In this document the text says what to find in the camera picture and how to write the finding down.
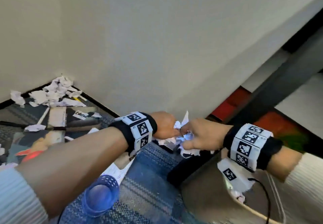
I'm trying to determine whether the person's left forearm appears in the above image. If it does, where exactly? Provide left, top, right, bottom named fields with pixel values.
left=15, top=126, right=129, bottom=220

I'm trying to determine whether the black left wristband with markers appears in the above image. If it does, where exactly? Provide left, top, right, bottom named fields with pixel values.
left=109, top=111, right=158, bottom=157

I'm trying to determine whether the white stick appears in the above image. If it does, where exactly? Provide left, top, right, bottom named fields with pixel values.
left=37, top=107, right=50, bottom=125

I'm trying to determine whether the person's left hand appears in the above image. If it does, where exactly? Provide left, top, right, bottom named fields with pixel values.
left=151, top=111, right=181, bottom=140

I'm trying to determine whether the dark printed magazine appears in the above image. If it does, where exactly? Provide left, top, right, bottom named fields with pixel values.
left=47, top=106, right=103, bottom=128

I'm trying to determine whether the black table frame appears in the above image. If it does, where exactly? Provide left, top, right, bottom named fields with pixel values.
left=167, top=9, right=323, bottom=189

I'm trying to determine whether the black cable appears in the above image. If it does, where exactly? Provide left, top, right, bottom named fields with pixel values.
left=248, top=178, right=272, bottom=224

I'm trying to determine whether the pile of crumpled white papers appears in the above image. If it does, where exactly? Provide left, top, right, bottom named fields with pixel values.
left=10, top=76, right=88, bottom=108

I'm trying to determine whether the person's right forearm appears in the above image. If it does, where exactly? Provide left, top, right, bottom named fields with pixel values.
left=264, top=146, right=304, bottom=183

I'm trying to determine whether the black stick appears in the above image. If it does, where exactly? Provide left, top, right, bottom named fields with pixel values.
left=0, top=121, right=66, bottom=131

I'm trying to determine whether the white left sleeve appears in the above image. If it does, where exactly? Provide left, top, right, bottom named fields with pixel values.
left=0, top=168, right=49, bottom=224

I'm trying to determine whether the white paper sheet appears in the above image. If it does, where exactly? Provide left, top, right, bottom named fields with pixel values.
left=100, top=152, right=138, bottom=184

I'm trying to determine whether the black wristband with markers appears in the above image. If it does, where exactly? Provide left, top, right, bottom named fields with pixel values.
left=109, top=111, right=158, bottom=157
left=223, top=123, right=283, bottom=172

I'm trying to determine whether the white sleeve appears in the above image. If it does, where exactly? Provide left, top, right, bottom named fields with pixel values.
left=285, top=153, right=323, bottom=224
left=0, top=168, right=49, bottom=224

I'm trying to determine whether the black right wristband with markers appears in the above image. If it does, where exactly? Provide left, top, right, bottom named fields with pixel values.
left=223, top=123, right=283, bottom=172

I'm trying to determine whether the person's right hand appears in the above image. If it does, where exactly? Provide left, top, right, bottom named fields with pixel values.
left=180, top=118, right=233, bottom=152

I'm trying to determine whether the white marker tag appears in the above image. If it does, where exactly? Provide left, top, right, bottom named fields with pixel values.
left=217, top=157, right=256, bottom=194

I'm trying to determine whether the orange red bag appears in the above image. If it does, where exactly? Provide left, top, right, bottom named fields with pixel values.
left=259, top=111, right=309, bottom=154

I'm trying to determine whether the colourful printed magazine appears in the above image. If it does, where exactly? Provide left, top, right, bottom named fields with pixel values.
left=7, top=130, right=66, bottom=164

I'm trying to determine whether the white right sleeve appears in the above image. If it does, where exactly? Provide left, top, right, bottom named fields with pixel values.
left=285, top=153, right=323, bottom=224

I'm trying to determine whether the red box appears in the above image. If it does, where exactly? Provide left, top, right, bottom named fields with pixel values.
left=208, top=86, right=253, bottom=121

